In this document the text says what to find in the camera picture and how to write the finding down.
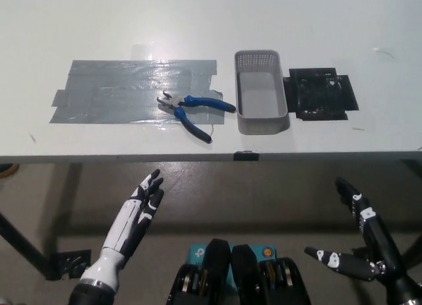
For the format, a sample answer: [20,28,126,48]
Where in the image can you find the black right hand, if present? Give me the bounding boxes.
[303,177,420,303]

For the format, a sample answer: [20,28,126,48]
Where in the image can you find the white and black left hand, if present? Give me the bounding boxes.
[80,169,165,291]

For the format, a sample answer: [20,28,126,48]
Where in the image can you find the blue handled pliers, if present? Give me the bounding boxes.
[157,90,237,144]

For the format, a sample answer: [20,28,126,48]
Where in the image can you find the grey plastic perforated container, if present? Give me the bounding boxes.
[233,49,288,136]

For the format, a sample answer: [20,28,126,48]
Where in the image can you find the black floor tape patch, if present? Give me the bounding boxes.
[45,249,92,281]
[351,245,373,260]

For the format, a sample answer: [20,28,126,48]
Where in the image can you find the yellow and black roll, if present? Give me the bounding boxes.
[0,163,19,179]

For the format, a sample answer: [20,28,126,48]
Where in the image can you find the small black tape strip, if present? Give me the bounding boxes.
[233,150,260,161]

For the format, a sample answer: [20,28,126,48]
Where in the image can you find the black tape patch on table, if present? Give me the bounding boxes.
[282,67,359,122]

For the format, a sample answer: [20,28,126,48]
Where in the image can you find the grey duct tape patch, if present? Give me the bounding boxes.
[49,59,225,125]

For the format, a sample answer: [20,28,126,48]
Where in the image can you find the thin wire scrap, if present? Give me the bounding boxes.
[374,47,396,60]

